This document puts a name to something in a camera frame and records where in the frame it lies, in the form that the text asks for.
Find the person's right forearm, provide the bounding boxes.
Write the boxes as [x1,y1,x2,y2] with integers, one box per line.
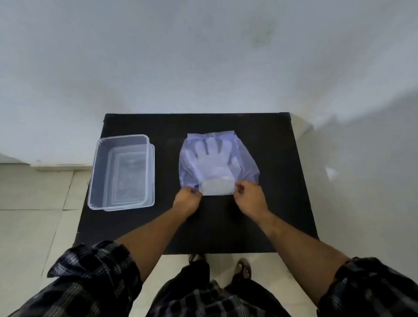
[258,209,352,307]

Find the dark right sandal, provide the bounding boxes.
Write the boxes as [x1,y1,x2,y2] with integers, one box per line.
[234,258,252,280]

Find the person's left forearm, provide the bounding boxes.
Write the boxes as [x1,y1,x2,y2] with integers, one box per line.
[116,207,193,283]

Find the black trousers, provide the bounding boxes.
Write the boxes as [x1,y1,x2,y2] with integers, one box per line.
[163,260,281,304]

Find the person's left hand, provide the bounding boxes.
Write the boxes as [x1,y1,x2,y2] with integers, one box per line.
[172,186,203,218]

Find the person's right hand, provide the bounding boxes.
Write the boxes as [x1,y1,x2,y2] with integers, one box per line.
[233,179,272,224]

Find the clear plastic container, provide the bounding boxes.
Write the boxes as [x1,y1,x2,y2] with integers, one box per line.
[87,134,155,212]

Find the purple translucent plastic bag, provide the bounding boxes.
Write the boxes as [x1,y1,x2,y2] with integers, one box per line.
[179,130,260,193]

